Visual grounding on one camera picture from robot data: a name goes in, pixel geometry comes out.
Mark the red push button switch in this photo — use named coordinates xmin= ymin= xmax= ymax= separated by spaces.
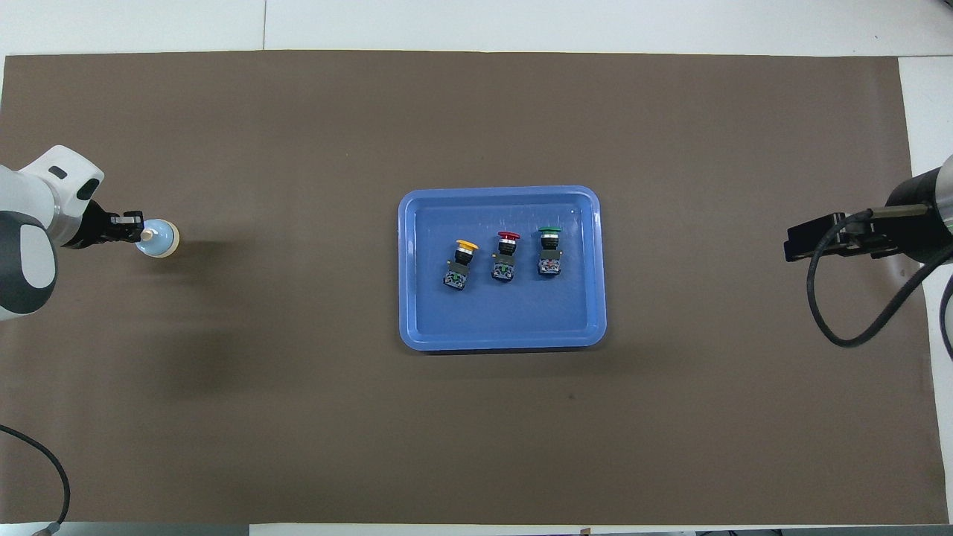
xmin=491 ymin=231 xmax=521 ymax=284

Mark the yellow push button switch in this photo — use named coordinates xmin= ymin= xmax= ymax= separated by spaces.
xmin=443 ymin=239 xmax=479 ymax=292

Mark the green push button switch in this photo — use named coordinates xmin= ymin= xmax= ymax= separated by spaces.
xmin=538 ymin=226 xmax=564 ymax=276

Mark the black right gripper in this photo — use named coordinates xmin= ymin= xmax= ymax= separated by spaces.
xmin=783 ymin=170 xmax=953 ymax=263

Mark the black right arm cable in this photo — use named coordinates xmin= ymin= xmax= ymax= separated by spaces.
xmin=808 ymin=207 xmax=953 ymax=348

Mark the blue plastic tray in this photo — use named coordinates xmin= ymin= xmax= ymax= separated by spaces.
xmin=398 ymin=185 xmax=608 ymax=352

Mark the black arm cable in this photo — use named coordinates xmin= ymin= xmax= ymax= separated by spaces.
xmin=808 ymin=207 xmax=953 ymax=348
xmin=0 ymin=424 xmax=71 ymax=535

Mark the brown table mat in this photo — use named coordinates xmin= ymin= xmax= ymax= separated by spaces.
xmin=0 ymin=51 xmax=935 ymax=526

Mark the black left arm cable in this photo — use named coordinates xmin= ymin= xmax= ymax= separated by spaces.
xmin=0 ymin=424 xmax=71 ymax=535

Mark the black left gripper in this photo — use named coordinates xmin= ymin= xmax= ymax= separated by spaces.
xmin=74 ymin=201 xmax=144 ymax=249

